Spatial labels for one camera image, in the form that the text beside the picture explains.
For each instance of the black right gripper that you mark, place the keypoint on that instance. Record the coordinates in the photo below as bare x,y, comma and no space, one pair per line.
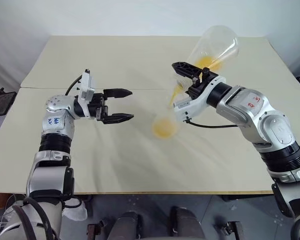
196,91

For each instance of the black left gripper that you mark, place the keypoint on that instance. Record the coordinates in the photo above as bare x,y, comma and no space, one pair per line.
97,106

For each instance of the large clear conical flask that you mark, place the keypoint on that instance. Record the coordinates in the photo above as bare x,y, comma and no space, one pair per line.
215,42

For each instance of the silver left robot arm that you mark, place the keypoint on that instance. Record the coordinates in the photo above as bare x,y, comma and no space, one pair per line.
52,125

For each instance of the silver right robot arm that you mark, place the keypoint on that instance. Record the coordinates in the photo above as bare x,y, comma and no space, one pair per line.
270,125

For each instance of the clear plastic bag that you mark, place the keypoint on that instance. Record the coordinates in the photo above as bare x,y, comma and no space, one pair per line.
76,211

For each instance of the black mesh chair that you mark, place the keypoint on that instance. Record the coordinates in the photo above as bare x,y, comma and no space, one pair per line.
1,103

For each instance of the dark rounded shape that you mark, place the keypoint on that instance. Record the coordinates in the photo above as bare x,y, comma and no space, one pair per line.
186,223
128,226

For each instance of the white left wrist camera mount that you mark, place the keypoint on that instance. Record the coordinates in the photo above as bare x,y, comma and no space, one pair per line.
86,92

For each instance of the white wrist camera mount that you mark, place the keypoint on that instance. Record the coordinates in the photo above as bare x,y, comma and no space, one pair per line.
190,107
86,92

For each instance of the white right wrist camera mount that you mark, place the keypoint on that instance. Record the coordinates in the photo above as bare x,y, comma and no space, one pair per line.
190,107

